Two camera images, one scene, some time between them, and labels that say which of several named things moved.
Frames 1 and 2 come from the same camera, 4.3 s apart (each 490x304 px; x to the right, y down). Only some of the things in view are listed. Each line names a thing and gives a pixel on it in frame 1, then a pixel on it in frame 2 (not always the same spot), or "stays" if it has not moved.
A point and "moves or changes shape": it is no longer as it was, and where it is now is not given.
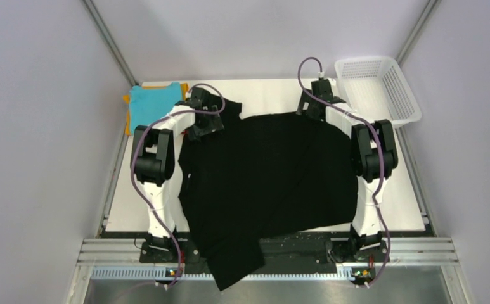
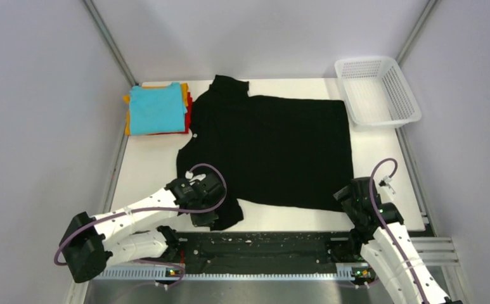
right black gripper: (306, 98) -> (347, 204)
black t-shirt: (269, 173) moves or changes shape
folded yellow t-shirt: (184, 89) stays
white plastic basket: (374, 87) stays
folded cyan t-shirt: (148, 104) stays
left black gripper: (213, 125) -> (206, 220)
